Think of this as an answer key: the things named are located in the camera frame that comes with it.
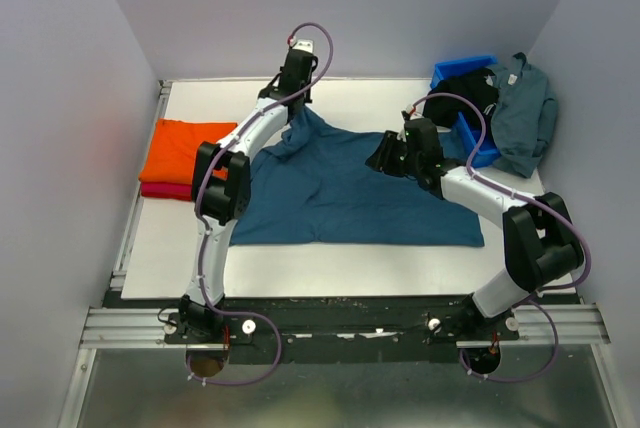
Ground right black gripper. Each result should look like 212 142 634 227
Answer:
365 130 422 178

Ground black t shirt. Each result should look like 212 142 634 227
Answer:
422 67 499 130

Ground grey blue t shirt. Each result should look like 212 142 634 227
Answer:
490 52 559 178

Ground teal blue t shirt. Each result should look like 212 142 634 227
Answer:
231 108 484 248

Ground orange t shirt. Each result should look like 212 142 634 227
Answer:
139 118 237 185

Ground pink t shirt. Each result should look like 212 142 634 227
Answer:
140 182 192 202

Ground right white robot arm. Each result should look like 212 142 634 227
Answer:
366 118 585 340

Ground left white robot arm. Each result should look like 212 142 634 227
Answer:
168 40 318 343

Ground blue plastic bin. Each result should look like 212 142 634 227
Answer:
430 55 499 168

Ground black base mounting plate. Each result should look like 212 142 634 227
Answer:
102 290 584 367

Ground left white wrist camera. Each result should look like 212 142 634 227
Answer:
287 36 315 54

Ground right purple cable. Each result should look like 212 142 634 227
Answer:
399 91 595 384

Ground purple cable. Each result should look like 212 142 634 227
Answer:
185 21 336 389
399 91 595 384

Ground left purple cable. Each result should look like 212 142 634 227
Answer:
185 21 336 389

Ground aluminium frame rail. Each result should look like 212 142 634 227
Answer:
54 78 191 428

